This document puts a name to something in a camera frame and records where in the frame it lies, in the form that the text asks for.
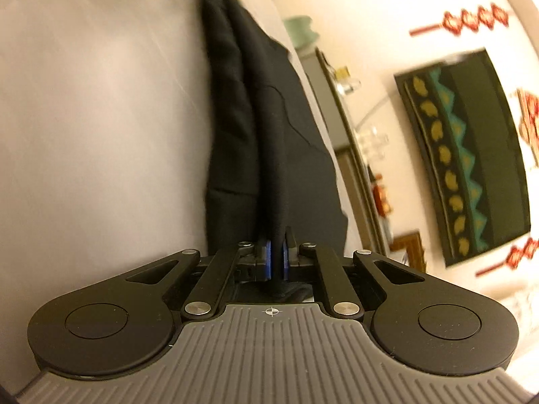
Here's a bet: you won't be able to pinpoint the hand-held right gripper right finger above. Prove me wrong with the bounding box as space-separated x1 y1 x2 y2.
283 227 426 319

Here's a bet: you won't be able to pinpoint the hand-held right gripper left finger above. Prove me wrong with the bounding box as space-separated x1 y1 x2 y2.
126 238 274 319

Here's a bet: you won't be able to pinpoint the black pants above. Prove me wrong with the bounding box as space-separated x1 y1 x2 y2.
200 0 349 304

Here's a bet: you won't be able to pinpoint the grey and brown television cabinet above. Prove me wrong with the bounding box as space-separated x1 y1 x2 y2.
298 47 390 257

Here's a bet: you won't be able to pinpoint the red fruit bowl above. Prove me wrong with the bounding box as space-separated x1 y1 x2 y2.
371 174 393 216

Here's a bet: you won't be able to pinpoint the brown wooden box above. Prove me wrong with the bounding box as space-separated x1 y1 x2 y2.
389 231 427 272

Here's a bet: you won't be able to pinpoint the set of clear glass cups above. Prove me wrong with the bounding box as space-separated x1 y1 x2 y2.
358 126 390 159

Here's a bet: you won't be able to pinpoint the green plastic child chair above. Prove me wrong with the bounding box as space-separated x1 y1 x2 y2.
284 16 317 50

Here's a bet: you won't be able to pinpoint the grey television cable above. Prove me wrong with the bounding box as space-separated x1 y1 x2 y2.
356 95 395 129

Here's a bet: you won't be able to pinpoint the wall television with patterned screen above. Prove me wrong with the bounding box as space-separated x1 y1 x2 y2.
393 48 531 268

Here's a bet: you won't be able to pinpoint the red and gold wall ornament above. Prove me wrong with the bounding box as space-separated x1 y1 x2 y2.
516 88 539 166

